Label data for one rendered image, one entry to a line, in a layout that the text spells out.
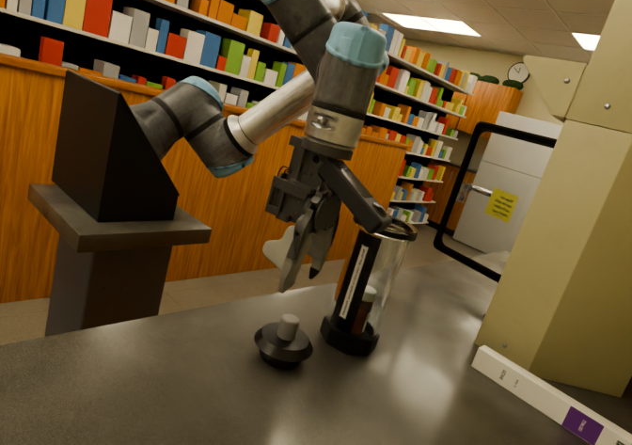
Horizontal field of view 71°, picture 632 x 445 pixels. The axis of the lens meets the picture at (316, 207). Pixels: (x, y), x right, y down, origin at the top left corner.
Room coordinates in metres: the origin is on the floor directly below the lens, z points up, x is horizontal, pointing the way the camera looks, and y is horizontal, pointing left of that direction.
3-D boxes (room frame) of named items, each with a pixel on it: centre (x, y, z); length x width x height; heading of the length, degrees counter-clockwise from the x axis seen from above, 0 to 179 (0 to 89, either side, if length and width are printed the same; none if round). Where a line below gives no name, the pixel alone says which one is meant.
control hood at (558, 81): (1.00, -0.45, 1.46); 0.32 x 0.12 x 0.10; 140
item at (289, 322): (0.60, -0.01, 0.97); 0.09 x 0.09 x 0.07
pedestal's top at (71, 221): (1.04, 0.46, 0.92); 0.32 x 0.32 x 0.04; 51
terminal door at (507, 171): (1.21, -0.48, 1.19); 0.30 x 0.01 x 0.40; 40
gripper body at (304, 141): (0.61, 0.01, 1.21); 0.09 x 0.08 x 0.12; 65
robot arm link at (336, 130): (0.60, 0.01, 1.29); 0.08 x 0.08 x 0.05
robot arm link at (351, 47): (0.61, 0.01, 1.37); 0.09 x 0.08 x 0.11; 8
